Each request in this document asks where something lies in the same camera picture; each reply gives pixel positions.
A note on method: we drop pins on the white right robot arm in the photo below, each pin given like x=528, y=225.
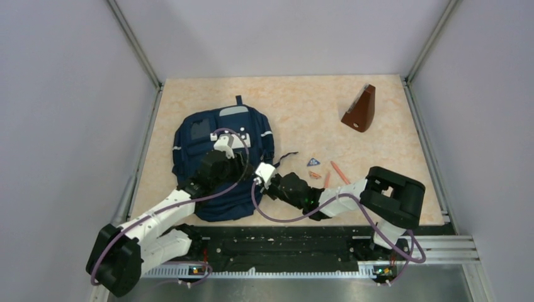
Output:
x=396, y=199

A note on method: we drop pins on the small orange eraser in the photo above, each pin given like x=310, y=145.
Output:
x=314, y=175

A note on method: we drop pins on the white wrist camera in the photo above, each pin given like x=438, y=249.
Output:
x=224, y=143
x=264, y=173

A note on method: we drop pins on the navy blue student backpack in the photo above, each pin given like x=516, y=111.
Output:
x=192, y=142

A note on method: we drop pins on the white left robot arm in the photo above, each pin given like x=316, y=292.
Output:
x=122, y=254

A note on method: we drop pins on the brown wooden metronome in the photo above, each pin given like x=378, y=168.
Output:
x=359, y=116

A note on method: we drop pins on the orange pen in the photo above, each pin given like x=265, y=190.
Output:
x=340, y=173
x=327, y=180

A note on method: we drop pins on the aluminium frame rail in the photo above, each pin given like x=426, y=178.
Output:
x=448, y=250

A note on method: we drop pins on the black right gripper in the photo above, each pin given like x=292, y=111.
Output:
x=269, y=190

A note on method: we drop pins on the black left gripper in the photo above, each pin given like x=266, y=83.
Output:
x=240, y=168

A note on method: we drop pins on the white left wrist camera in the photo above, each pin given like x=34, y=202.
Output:
x=224, y=143

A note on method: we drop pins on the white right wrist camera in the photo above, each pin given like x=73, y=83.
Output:
x=264, y=173

